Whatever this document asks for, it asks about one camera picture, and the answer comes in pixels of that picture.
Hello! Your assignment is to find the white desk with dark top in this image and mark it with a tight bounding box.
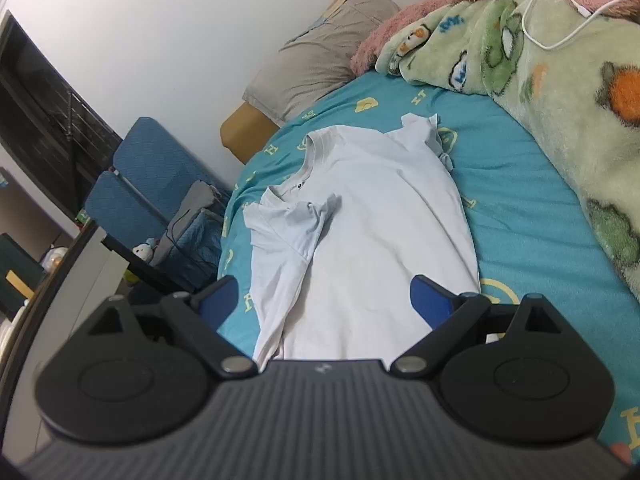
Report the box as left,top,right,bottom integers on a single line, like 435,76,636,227
0,221,196,466

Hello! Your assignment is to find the small white plush toy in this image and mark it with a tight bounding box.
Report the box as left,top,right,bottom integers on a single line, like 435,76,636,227
131,238,160,263

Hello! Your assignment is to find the dark barred window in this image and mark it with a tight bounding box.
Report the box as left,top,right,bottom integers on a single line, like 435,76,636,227
1,14,122,219

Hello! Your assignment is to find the blue quilted chair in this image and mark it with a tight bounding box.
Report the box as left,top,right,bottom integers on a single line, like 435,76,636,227
113,117,230,290
84,171,166,248

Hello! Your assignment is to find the grey folded cloth on chair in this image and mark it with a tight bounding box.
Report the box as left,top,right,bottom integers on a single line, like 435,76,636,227
163,180,228,255

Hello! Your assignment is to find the grey pillow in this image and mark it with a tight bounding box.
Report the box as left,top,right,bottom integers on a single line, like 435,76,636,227
243,0,399,126

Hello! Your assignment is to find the blue quilted chair near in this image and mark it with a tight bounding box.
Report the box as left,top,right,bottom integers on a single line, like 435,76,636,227
113,117,230,290

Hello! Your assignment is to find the dark green bag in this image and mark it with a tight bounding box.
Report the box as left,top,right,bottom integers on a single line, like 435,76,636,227
1,233,44,321

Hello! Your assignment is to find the green cartoon fleece blanket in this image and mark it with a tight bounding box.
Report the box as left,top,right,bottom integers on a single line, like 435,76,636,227
375,0,639,292

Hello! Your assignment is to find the teal smiley bed sheet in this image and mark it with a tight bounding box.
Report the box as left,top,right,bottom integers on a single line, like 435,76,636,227
218,72,639,452

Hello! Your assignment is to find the white charging cable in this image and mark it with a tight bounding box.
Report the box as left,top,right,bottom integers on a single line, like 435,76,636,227
520,0,640,52

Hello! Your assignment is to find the blue quilted chair far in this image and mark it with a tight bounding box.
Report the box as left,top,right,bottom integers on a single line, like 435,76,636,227
84,171,166,248

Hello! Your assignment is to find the white t-shirt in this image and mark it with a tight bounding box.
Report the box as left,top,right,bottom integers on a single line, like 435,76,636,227
243,114,480,365

